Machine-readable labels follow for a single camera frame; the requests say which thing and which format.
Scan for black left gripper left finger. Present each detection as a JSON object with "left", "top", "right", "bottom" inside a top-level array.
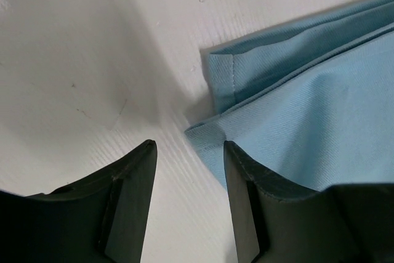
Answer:
[{"left": 1, "top": 140, "right": 158, "bottom": 262}]

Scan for light blue trousers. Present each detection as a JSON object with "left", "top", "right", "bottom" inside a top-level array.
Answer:
[{"left": 185, "top": 0, "right": 393, "bottom": 190}]

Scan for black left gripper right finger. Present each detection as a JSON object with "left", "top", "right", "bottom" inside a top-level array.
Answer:
[{"left": 223, "top": 141, "right": 393, "bottom": 262}]

